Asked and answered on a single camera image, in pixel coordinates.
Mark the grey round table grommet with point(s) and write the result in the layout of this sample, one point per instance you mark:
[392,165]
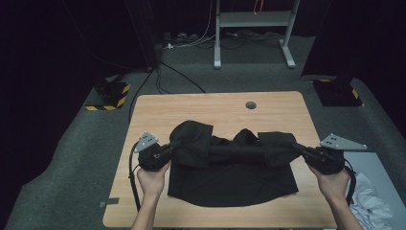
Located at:
[251,105]

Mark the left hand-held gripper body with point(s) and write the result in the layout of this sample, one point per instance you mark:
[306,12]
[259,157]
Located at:
[153,158]

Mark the dark power strip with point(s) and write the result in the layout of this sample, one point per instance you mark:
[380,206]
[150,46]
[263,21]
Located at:
[180,36]
[252,34]

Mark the grey metal stand frame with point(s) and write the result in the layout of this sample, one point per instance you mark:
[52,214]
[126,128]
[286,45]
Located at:
[255,18]

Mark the black upright post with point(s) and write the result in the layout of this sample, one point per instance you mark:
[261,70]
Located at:
[146,32]

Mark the grey sheet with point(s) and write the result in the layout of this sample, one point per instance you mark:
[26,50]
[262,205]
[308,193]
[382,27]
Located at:
[379,169]

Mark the crumpled white cloth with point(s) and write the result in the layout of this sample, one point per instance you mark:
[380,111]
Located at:
[370,204]

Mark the black short-sleeved shirt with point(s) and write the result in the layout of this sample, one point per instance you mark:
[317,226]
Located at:
[230,172]

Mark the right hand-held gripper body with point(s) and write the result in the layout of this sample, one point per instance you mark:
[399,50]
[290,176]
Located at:
[328,159]

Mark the black yellow striped stand base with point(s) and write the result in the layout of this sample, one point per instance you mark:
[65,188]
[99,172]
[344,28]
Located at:
[338,94]
[111,96]

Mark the grey tape strip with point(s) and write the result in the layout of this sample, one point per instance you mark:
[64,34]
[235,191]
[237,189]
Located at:
[109,202]

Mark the person's right hand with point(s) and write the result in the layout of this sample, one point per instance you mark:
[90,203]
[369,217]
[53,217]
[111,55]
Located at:
[333,185]

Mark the person's left hand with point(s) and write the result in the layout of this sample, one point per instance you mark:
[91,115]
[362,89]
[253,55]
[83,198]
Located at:
[153,182]

